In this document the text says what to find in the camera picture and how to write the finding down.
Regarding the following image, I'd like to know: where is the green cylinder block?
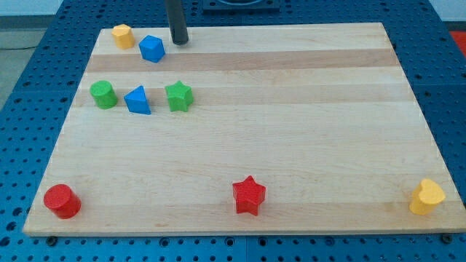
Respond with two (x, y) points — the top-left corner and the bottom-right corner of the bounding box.
(90, 80), (118, 109)

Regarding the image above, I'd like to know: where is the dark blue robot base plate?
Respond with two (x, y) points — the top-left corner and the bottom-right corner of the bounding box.
(201, 0), (281, 12)

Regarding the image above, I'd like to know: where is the blue cube block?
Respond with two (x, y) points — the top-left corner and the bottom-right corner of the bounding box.
(138, 35), (165, 63)

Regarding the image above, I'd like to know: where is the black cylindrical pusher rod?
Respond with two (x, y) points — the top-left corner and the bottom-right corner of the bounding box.
(164, 0), (189, 46)

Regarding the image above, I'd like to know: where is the wooden board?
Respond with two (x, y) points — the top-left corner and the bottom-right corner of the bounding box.
(23, 23), (465, 237)

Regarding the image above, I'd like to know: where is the yellow heart block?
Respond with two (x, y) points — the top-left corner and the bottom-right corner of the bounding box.
(408, 178), (446, 215)

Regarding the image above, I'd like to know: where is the red star block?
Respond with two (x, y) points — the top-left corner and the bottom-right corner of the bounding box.
(232, 175), (266, 216)

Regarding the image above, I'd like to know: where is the blue triangle block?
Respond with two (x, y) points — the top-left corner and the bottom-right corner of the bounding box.
(124, 85), (151, 115)

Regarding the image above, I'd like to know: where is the green star block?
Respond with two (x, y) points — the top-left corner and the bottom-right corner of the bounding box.
(165, 81), (194, 112)

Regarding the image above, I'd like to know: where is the red cylinder block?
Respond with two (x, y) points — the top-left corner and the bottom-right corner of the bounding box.
(43, 184), (82, 219)

